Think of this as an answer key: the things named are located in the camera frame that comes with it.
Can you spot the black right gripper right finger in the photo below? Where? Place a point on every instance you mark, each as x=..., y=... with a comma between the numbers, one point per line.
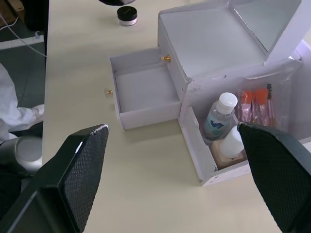
x=279, y=174

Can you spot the white drawer with crystal knob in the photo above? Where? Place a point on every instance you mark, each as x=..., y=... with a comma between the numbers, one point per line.
x=167, y=47

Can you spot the white power strip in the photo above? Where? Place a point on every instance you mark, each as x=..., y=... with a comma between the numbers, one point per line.
x=14, y=43

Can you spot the beige bottle with white cap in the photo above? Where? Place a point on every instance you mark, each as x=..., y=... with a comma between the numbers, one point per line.
x=230, y=143

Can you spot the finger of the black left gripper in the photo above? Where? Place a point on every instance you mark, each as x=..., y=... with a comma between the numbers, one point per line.
x=116, y=2

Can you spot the pink jar with black lid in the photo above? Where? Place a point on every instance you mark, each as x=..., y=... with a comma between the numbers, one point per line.
x=127, y=14

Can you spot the white makeup organizer box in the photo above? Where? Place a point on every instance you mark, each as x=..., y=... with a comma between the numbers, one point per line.
x=213, y=43

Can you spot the white drawer with scuffed front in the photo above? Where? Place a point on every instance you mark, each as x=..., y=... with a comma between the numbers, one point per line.
x=143, y=87

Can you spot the pink brush set in bag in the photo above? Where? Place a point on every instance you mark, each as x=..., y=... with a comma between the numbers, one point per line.
x=257, y=106

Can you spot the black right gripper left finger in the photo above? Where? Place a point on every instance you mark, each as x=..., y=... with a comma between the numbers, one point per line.
x=73, y=174

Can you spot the silver robot body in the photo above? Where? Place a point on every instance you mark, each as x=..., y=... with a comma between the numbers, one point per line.
x=26, y=150

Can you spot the white mirror lid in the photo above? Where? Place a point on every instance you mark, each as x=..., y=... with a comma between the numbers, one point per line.
x=257, y=24

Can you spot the white cloth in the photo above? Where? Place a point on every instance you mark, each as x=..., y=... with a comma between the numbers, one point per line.
x=9, y=102

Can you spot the clear bottle with white cap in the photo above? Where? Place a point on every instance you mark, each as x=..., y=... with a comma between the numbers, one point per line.
x=216, y=121

